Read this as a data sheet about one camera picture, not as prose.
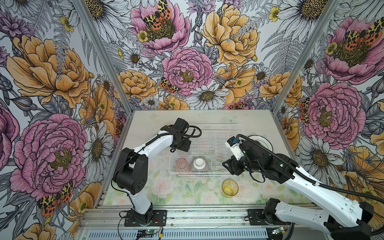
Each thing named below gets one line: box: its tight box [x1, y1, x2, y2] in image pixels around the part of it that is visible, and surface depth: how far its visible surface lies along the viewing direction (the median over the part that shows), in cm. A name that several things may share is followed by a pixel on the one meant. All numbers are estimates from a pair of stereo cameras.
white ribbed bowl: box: [191, 156, 209, 173], surface depth 87 cm
